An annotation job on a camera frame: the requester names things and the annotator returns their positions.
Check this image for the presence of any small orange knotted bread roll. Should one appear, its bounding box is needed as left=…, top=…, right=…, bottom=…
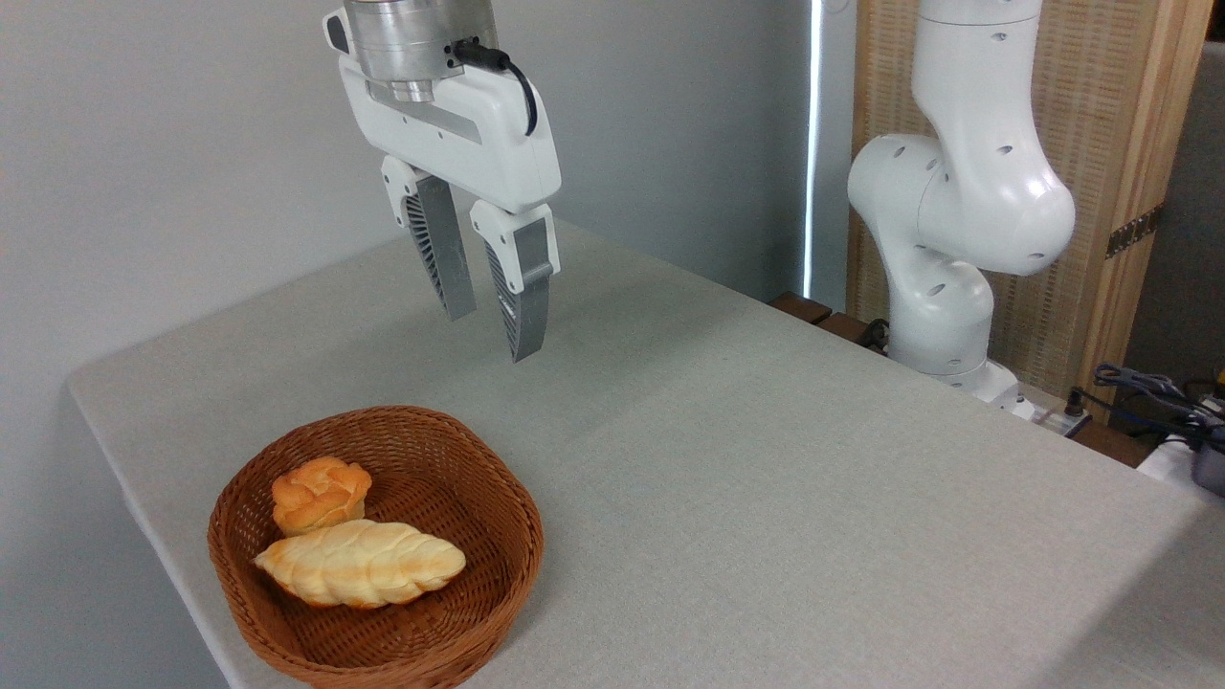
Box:
left=271, top=456, right=373, bottom=537

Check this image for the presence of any brown wooden block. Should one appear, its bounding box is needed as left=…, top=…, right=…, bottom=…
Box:
left=768, top=292, right=834, bottom=326
left=815, top=312, right=888, bottom=353

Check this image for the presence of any silver metal wrist flange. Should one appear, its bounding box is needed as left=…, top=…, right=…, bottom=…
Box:
left=343, top=0, right=501, bottom=103

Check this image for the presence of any brass screen hinge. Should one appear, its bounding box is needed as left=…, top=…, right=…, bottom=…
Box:
left=1104, top=202, right=1167, bottom=260

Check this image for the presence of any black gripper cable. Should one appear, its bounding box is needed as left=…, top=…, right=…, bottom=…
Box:
left=453, top=38, right=539, bottom=138

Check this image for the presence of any long pale braided bread loaf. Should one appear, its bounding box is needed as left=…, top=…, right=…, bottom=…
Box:
left=253, top=519, right=468, bottom=611

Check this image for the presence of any bundle of dark cables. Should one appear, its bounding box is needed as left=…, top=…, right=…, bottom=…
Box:
left=1065, top=362, right=1225, bottom=451

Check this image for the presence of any wooden woven folding screen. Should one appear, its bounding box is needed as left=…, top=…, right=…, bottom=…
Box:
left=847, top=0, right=1214, bottom=427

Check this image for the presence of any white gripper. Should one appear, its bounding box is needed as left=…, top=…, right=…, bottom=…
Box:
left=323, top=8, right=563, bottom=364

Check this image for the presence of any grey plastic box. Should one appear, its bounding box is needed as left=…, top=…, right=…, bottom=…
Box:
left=1191, top=429, right=1225, bottom=498

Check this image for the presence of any brown wicker basket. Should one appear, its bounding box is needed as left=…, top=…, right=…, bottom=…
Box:
left=208, top=406, right=545, bottom=689

